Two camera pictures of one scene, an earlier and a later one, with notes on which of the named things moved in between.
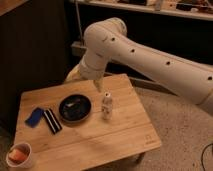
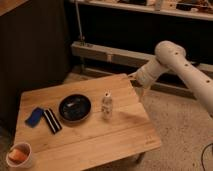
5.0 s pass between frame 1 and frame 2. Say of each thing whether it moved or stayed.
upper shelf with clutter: stayed
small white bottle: stayed
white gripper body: moved
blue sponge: stayed
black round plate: stayed
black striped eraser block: stayed
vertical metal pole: stayed
